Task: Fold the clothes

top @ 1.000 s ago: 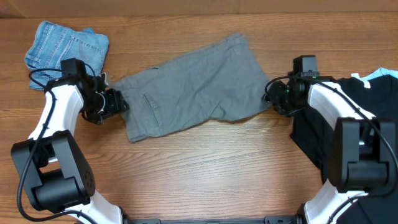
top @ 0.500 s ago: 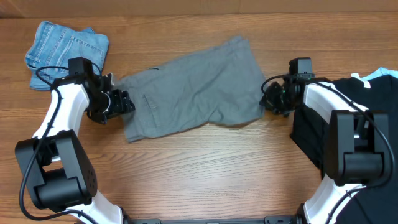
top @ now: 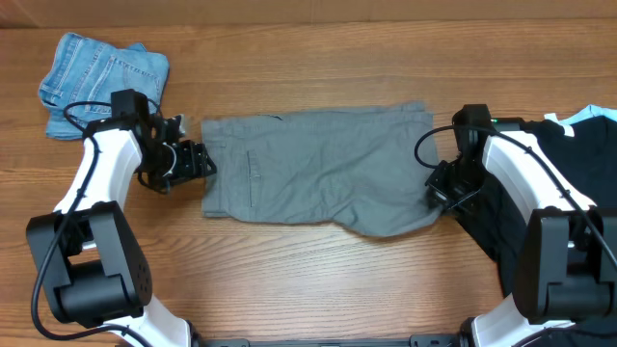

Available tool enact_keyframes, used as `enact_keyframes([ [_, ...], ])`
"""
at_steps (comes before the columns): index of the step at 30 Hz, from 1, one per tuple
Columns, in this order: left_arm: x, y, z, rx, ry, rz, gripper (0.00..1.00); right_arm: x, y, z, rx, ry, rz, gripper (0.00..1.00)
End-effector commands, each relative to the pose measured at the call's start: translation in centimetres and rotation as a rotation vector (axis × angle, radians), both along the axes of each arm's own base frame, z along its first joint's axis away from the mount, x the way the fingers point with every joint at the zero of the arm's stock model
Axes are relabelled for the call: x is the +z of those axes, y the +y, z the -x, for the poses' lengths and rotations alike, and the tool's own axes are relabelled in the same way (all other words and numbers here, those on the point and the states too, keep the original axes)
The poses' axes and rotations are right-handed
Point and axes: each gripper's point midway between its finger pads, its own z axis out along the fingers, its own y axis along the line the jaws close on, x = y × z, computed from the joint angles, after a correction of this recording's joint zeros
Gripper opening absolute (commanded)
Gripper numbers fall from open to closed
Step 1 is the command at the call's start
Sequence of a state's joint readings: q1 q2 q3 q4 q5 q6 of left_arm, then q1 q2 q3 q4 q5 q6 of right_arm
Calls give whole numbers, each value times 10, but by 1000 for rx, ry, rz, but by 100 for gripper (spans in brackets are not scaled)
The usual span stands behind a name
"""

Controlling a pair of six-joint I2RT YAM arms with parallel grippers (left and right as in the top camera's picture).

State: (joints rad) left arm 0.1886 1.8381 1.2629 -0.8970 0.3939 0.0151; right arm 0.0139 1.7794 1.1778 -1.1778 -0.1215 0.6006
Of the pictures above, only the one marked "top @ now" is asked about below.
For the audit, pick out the light blue garment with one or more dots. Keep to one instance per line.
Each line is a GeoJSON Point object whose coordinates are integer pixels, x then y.
{"type": "Point", "coordinates": [589, 112]}

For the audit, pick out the black t-shirt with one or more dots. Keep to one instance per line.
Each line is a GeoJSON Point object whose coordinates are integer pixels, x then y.
{"type": "Point", "coordinates": [569, 193]}

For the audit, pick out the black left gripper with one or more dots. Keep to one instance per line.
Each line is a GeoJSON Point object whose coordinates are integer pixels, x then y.
{"type": "Point", "coordinates": [193, 165]}

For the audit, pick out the folded blue denim jeans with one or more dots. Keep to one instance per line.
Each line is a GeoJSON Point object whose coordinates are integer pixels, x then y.
{"type": "Point", "coordinates": [90, 70]}

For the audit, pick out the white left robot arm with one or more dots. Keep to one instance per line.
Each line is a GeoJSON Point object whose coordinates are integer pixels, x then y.
{"type": "Point", "coordinates": [93, 276]}

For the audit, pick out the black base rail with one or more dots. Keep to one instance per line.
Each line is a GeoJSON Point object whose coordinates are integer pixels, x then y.
{"type": "Point", "coordinates": [416, 340]}

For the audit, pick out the grey shorts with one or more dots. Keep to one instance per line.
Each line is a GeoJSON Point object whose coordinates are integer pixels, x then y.
{"type": "Point", "coordinates": [352, 166]}

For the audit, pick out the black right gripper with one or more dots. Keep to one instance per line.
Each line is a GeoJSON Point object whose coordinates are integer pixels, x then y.
{"type": "Point", "coordinates": [444, 188]}

